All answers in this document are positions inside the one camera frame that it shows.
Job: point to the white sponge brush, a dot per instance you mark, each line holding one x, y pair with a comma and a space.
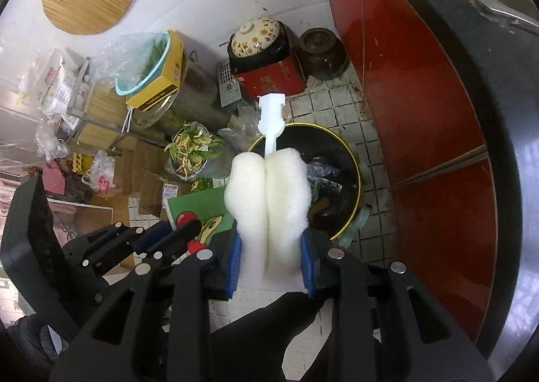
269, 197

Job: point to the red cabinet front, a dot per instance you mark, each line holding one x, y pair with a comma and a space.
400, 70

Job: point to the clear plastic bag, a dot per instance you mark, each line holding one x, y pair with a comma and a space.
52, 140

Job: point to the grey perforated metal box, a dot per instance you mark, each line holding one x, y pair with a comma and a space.
229, 89

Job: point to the brown ceramic jar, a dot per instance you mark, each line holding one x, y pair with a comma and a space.
322, 54

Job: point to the large foil wrapper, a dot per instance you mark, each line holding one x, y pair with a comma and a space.
322, 173

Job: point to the white printed packets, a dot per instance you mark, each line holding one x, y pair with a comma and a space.
50, 83

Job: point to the large steel pot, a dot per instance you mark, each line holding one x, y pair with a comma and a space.
202, 100

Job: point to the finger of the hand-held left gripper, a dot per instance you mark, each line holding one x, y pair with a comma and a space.
126, 237
181, 234

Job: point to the bowl of vegetable scraps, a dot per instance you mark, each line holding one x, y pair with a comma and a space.
191, 150

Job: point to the yellow cardboard box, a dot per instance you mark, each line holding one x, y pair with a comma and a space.
166, 75

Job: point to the black cooking pot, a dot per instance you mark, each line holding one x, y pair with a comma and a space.
278, 56

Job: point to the floral ceramic lid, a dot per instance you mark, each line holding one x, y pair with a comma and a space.
254, 37

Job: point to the green cartoon carton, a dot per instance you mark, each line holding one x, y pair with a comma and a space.
198, 203

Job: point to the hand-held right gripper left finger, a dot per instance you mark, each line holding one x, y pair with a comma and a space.
233, 264

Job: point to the red gift box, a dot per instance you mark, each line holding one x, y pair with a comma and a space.
269, 81

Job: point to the teal plastic colander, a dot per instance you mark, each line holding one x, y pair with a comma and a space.
126, 85

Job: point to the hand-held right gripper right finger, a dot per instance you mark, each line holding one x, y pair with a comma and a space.
307, 268

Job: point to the black bin with gold rim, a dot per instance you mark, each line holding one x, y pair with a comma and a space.
332, 163

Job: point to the brown cardboard box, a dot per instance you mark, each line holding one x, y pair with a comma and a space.
143, 163

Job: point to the green leafy vegetable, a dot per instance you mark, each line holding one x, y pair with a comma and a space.
153, 56

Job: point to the white red-print plastic bag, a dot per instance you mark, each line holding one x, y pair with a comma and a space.
101, 176

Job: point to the person's dark trousers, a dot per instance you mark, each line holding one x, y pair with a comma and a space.
269, 335

